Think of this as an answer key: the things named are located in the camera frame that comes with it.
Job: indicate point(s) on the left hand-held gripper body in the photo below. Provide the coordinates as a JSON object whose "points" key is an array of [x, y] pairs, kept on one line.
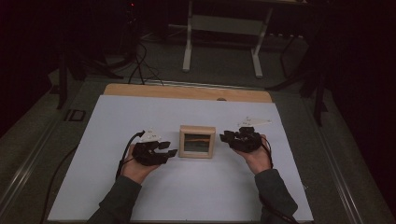
{"points": [[149, 154]]}

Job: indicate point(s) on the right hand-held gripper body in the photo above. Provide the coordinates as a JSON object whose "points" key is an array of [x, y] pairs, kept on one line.
{"points": [[247, 141]]}

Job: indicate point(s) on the person's left hand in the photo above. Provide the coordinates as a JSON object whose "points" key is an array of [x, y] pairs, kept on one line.
{"points": [[137, 169]]}

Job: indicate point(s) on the person's right hand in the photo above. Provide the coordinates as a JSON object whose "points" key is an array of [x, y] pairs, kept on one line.
{"points": [[258, 158]]}

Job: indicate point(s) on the white table mat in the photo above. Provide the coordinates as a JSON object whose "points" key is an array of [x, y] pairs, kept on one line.
{"points": [[186, 186]]}

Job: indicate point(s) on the black floor box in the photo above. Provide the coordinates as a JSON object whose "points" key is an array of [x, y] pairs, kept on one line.
{"points": [[75, 115]]}

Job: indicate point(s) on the black metal stand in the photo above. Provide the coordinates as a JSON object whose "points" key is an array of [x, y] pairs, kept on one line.
{"points": [[317, 93], [63, 81]]}

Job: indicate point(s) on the black equipment stand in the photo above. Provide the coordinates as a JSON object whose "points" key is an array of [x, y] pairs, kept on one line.
{"points": [[130, 28]]}

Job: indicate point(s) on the metal floor rail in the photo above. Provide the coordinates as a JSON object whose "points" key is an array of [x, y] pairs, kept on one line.
{"points": [[336, 168], [25, 168]]}

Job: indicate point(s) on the white metal desk frame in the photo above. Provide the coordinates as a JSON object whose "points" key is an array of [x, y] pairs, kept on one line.
{"points": [[224, 26]]}

